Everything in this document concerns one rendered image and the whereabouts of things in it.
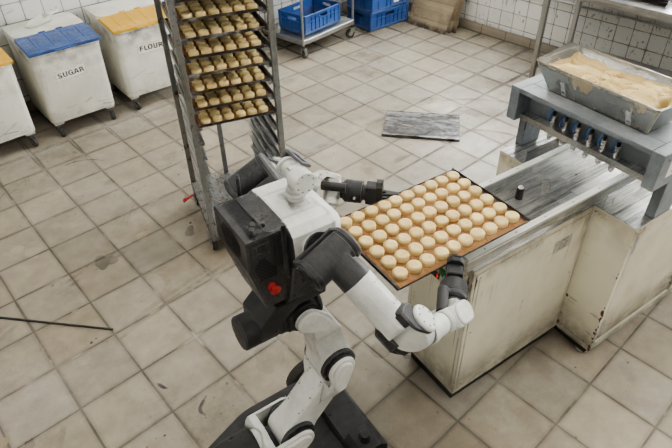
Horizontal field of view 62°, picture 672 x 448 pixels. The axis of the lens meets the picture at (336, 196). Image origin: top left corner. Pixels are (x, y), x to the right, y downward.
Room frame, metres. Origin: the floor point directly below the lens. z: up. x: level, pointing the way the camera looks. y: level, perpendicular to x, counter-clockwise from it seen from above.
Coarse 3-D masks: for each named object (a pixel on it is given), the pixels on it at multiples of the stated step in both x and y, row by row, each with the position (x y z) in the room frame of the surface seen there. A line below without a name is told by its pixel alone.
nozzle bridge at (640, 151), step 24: (528, 96) 2.20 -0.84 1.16; (552, 96) 2.16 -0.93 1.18; (528, 120) 2.22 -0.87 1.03; (576, 120) 2.08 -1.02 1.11; (600, 120) 1.95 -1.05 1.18; (576, 144) 2.01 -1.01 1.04; (624, 144) 1.89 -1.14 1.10; (648, 144) 1.77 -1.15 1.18; (624, 168) 1.82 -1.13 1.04; (648, 168) 1.72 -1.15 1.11; (648, 216) 1.76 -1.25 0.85
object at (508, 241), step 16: (624, 176) 1.96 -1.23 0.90; (592, 192) 1.85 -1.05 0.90; (608, 192) 1.90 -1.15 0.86; (560, 208) 1.75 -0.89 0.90; (576, 208) 1.79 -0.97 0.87; (528, 224) 1.65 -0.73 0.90; (544, 224) 1.68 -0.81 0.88; (496, 240) 1.57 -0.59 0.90; (512, 240) 1.58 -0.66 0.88; (464, 256) 1.48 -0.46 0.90; (480, 256) 1.49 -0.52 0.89; (496, 256) 1.54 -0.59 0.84
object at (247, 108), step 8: (232, 104) 2.72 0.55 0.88; (240, 104) 2.76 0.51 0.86; (248, 104) 2.72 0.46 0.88; (256, 104) 2.72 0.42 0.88; (264, 104) 2.73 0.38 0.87; (200, 112) 2.65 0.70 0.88; (208, 112) 2.68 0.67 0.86; (216, 112) 2.64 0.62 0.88; (224, 112) 2.64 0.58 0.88; (232, 112) 2.67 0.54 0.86; (240, 112) 2.63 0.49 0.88; (248, 112) 2.64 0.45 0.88; (256, 112) 2.65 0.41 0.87; (200, 120) 2.59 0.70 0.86; (208, 120) 2.55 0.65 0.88; (216, 120) 2.57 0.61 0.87
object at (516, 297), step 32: (512, 192) 1.94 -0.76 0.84; (576, 224) 1.79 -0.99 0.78; (512, 256) 1.58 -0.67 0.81; (544, 256) 1.69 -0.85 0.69; (576, 256) 1.84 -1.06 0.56; (416, 288) 1.71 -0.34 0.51; (480, 288) 1.49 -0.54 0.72; (512, 288) 1.60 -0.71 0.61; (544, 288) 1.73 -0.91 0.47; (480, 320) 1.52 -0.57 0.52; (512, 320) 1.64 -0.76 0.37; (544, 320) 1.78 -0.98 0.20; (416, 352) 1.67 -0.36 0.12; (448, 352) 1.51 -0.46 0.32; (480, 352) 1.54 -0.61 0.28; (512, 352) 1.67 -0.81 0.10; (448, 384) 1.49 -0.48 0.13
